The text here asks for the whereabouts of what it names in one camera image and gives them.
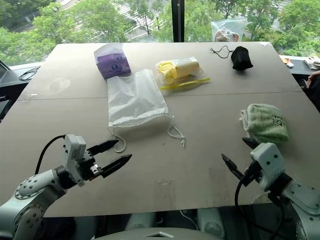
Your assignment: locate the grey curved robot torso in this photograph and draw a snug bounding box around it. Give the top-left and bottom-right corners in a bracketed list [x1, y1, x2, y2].
[93, 225, 226, 240]

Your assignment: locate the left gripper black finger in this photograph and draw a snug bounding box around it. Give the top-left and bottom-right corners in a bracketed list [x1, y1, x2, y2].
[100, 153, 133, 179]
[87, 139, 120, 156]

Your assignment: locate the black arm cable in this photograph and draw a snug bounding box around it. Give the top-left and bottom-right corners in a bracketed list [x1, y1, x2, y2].
[234, 171, 286, 240]
[34, 134, 67, 176]

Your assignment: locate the purple tissue pack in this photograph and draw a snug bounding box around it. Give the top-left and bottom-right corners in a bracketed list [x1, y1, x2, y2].
[93, 43, 132, 81]

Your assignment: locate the dark side shelf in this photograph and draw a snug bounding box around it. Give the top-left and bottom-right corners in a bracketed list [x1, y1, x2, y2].
[278, 54, 320, 76]

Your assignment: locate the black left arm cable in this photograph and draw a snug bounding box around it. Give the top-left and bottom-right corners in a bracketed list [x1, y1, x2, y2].
[34, 134, 67, 176]

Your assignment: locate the white drawstring bag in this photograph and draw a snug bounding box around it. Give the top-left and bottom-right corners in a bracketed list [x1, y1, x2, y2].
[107, 69, 187, 154]

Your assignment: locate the person in dark clothing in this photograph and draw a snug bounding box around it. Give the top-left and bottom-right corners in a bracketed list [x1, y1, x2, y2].
[300, 69, 320, 112]

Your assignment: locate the yellow item in zip bag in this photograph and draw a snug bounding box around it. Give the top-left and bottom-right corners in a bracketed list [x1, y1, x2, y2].
[155, 57, 211, 92]

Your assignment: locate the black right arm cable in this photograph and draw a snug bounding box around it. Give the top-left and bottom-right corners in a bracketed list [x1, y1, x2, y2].
[234, 171, 286, 240]

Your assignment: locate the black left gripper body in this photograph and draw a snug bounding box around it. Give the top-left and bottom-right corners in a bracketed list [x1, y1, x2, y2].
[78, 147, 103, 182]

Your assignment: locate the thin white cable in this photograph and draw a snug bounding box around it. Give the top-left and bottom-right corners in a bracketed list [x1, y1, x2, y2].
[179, 209, 200, 230]

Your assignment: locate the thin black cable loop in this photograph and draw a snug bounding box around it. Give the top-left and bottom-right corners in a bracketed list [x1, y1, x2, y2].
[19, 65, 41, 81]

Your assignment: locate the grey rounded shape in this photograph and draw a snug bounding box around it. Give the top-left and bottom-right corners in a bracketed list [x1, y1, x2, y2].
[124, 211, 158, 230]
[196, 208, 226, 238]

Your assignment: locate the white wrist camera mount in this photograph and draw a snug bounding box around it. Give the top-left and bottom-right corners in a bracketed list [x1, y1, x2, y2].
[249, 142, 286, 193]
[63, 133, 88, 188]

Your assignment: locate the clear plastic bag with items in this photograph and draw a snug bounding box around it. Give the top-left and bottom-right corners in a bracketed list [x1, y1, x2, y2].
[210, 19, 247, 43]

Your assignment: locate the dark side desk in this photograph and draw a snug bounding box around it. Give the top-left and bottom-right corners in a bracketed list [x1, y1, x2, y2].
[0, 59, 48, 123]

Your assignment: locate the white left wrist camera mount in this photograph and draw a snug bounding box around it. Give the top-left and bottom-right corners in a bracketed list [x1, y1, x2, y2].
[63, 133, 88, 188]

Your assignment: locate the crumpled beige cloth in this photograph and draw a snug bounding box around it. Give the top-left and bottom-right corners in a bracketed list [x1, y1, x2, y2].
[303, 55, 320, 71]

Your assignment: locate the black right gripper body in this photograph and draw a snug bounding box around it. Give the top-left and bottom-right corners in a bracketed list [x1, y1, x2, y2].
[240, 160, 263, 187]

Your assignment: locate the black window frame post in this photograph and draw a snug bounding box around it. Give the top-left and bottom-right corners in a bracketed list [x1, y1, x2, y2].
[172, 0, 186, 43]

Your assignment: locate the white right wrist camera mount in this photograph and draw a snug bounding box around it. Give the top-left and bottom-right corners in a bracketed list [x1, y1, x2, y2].
[249, 142, 286, 193]

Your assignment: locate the yellow rolled cloth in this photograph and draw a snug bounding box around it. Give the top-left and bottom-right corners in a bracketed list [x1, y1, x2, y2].
[156, 59, 201, 81]

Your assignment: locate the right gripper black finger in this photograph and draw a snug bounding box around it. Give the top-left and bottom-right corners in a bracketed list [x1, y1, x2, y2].
[241, 137, 260, 150]
[221, 153, 246, 181]

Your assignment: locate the black drawstring pouch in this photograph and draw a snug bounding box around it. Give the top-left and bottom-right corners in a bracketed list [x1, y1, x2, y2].
[209, 45, 254, 71]

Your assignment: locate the green folded towel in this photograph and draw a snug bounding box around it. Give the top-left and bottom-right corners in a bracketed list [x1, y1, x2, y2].
[238, 103, 290, 145]

